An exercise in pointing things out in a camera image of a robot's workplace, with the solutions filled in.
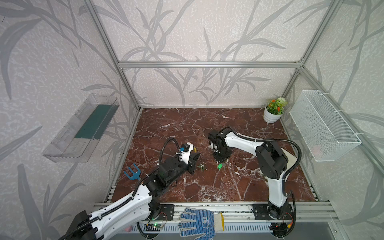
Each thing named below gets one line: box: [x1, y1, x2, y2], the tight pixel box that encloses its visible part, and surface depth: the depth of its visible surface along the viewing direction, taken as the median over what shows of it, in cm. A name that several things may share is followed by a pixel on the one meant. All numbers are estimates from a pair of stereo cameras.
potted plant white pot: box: [263, 97, 288, 124], surface depth 104 cm
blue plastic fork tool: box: [123, 163, 141, 181], surface depth 88 cm
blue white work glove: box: [178, 207, 225, 240], surface depth 72 cm
